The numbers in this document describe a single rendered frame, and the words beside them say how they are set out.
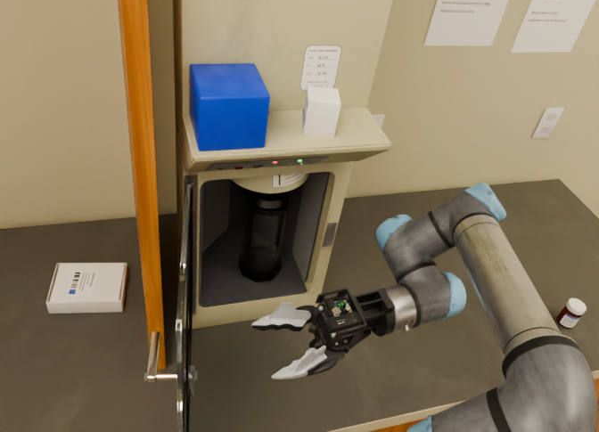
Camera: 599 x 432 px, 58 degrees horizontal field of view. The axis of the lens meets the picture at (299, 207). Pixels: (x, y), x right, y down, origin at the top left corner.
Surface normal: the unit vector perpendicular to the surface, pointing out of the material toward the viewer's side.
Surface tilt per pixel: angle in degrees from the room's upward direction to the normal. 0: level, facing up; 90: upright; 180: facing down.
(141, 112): 90
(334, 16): 90
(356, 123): 0
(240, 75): 0
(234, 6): 90
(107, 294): 0
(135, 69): 90
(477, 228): 31
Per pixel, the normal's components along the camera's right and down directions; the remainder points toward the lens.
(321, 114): 0.04, 0.65
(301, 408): 0.13, -0.75
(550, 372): -0.24, -0.74
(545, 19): 0.28, 0.66
